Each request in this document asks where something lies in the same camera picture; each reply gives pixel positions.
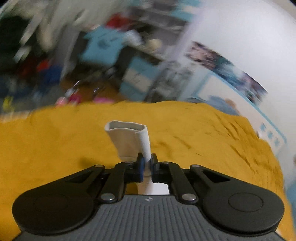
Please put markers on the mustard yellow bed blanket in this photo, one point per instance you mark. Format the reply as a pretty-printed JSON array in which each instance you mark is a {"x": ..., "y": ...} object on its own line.
[{"x": 52, "y": 143}]

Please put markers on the anime wall poster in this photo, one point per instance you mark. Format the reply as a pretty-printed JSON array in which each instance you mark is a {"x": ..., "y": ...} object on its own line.
[{"x": 221, "y": 66}]

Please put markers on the white blue headboard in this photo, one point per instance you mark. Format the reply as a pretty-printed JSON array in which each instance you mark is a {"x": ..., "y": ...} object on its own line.
[{"x": 214, "y": 85}]

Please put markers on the blue white shelf unit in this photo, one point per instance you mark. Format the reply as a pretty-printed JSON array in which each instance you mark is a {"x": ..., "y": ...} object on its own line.
[{"x": 123, "y": 55}]

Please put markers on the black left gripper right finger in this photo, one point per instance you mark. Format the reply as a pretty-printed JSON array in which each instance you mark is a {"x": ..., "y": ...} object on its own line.
[{"x": 174, "y": 177}]

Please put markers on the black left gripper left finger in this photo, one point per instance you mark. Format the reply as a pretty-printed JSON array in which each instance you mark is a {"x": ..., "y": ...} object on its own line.
[{"x": 116, "y": 179}]

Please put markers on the white t-shirt with blue print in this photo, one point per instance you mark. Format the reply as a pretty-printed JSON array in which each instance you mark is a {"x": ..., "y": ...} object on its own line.
[{"x": 130, "y": 139}]

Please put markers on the blue pillow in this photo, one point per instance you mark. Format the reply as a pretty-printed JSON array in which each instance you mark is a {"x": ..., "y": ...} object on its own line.
[{"x": 226, "y": 106}]

